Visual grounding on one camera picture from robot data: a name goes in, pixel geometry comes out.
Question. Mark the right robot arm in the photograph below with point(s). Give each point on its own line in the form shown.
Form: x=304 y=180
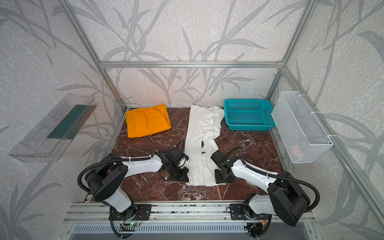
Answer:
x=285 y=197

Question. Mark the white garment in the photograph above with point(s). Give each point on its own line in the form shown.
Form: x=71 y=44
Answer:
x=203 y=128

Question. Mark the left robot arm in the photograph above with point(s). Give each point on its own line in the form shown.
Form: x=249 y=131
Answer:
x=103 y=179

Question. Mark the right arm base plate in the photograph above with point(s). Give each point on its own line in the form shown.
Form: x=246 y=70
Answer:
x=238 y=213

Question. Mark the pink object in wire basket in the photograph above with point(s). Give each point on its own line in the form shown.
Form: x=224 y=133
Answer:
x=297 y=152

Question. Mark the white wire mesh basket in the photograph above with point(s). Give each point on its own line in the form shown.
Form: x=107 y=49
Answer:
x=298 y=124

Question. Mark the small circuit board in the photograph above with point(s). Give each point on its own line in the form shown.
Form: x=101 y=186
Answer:
x=130 y=226

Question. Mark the orange drawstring shorts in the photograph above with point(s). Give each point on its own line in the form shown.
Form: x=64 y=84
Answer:
x=143 y=122

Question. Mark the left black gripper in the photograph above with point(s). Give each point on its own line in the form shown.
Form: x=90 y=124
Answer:
x=181 y=173

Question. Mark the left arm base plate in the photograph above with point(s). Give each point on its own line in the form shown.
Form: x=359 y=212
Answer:
x=139 y=212

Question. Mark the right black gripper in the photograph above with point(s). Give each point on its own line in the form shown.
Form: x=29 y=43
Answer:
x=222 y=175

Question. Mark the aluminium mounting rail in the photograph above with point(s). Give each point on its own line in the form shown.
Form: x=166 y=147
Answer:
x=162 y=212

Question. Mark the clear acrylic wall shelf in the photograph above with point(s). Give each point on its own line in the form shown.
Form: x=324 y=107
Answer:
x=50 y=138

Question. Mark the teal plastic basket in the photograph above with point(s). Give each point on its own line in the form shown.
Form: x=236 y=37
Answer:
x=250 y=115

